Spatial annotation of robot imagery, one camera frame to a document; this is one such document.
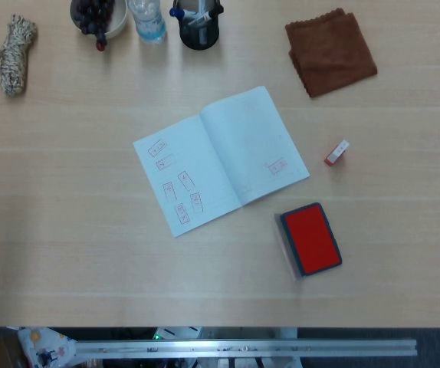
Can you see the small red white stamp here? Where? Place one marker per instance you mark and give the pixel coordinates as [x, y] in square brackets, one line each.
[335, 153]

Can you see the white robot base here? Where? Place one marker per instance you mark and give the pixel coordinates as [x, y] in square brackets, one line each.
[174, 333]

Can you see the open lined notebook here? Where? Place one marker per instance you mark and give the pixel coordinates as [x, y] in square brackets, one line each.
[220, 161]

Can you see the white printed bag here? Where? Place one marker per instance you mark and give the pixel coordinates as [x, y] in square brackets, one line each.
[43, 347]

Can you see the loose dark red grape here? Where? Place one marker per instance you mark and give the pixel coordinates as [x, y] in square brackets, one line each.
[101, 45]

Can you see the dark grape bunch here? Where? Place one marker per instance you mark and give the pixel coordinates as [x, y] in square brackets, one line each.
[93, 17]

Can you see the white bowl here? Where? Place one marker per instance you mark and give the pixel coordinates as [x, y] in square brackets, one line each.
[118, 23]

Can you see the clear plastic water bottle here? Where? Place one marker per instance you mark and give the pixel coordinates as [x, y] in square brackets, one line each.
[149, 23]

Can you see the black mesh pen holder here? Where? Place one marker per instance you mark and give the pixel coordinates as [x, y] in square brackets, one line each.
[199, 36]

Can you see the blue capped marker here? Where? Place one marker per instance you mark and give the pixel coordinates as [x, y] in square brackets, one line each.
[178, 13]

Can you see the black capped marker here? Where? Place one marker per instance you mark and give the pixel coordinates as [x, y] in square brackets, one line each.
[201, 18]

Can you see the red ink pad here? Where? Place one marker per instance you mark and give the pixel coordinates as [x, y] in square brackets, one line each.
[312, 239]

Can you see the brown folded cloth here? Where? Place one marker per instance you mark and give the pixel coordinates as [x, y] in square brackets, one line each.
[331, 53]

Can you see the aluminium rail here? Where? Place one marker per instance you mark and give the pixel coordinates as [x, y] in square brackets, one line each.
[243, 349]

